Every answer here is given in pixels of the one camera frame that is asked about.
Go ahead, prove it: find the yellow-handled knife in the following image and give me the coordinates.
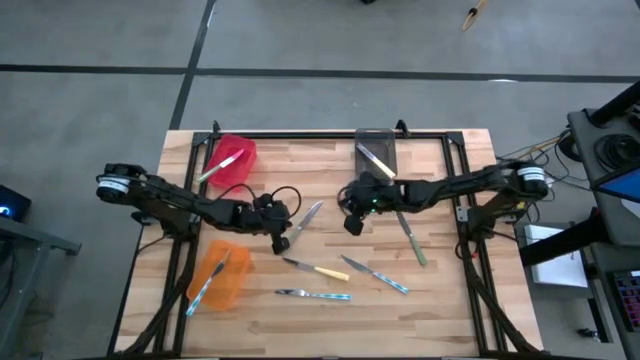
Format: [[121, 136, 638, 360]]
[[355, 142, 398, 181], [282, 256, 351, 283]]

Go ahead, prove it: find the green-handled knife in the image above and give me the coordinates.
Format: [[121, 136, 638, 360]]
[[395, 210, 429, 267], [286, 200, 325, 246]]

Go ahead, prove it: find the orange translucent plastic bin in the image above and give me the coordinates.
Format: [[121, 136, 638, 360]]
[[186, 238, 252, 312]]

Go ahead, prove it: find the green-handled utensil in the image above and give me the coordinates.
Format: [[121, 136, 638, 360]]
[[197, 147, 246, 183]]

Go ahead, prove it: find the blue-patterned fork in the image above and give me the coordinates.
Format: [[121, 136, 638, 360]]
[[185, 248, 232, 318], [274, 288, 353, 302]]

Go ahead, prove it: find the grey translucent plastic bin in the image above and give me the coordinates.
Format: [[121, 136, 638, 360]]
[[353, 127, 399, 187]]

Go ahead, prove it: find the reddish pink plastic bin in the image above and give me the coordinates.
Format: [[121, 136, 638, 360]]
[[206, 133, 258, 192]]

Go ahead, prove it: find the blue-patterned knife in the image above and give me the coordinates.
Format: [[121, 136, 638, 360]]
[[340, 254, 410, 297]]

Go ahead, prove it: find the black support bar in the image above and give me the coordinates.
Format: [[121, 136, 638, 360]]
[[519, 207, 609, 267]]

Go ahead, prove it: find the white box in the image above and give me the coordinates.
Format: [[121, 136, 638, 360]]
[[523, 223, 590, 290]]

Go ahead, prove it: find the grey equipment cart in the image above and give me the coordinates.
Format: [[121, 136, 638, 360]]
[[566, 79, 640, 247]]

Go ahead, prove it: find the grey side desk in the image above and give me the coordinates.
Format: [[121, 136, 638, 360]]
[[0, 214, 83, 359]]

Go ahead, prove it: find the black device with blue light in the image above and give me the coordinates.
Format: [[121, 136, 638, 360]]
[[0, 183, 33, 224]]

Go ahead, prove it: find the blue flat panel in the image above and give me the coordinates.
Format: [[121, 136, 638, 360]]
[[597, 167, 640, 221]]

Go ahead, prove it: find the black keyboard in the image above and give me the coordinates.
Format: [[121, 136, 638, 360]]
[[612, 268, 640, 332]]

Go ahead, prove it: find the black right camera cable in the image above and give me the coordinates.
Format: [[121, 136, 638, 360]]
[[336, 180, 354, 216]]

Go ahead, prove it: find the black camera cable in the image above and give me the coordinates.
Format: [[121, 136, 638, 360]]
[[336, 180, 354, 216], [217, 183, 303, 221]]

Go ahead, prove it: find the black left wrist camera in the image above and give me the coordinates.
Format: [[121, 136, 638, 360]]
[[271, 227, 292, 256]]

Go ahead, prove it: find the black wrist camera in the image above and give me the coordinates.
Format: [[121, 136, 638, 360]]
[[271, 227, 292, 256], [342, 207, 366, 237]]

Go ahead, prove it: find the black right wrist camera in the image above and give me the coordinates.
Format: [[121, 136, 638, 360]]
[[342, 207, 366, 237]]

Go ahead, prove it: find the black left camera cable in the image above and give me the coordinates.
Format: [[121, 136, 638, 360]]
[[217, 183, 303, 221]]

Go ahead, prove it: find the black aluminium table frame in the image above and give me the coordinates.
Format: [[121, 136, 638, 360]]
[[107, 118, 544, 360]]

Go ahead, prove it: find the loose cable bundle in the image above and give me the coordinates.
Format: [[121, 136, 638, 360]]
[[497, 132, 574, 201]]

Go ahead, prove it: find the coiled black cable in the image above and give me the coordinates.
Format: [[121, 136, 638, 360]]
[[593, 133, 640, 175]]

